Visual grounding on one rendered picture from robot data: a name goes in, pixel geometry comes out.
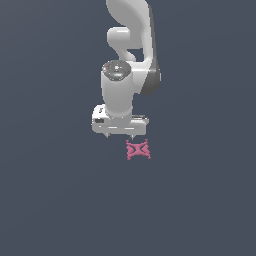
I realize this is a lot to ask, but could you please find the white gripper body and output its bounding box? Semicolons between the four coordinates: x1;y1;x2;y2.
91;103;150;137

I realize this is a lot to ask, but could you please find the pink cross-shaped object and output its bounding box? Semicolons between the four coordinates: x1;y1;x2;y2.
125;138;152;161

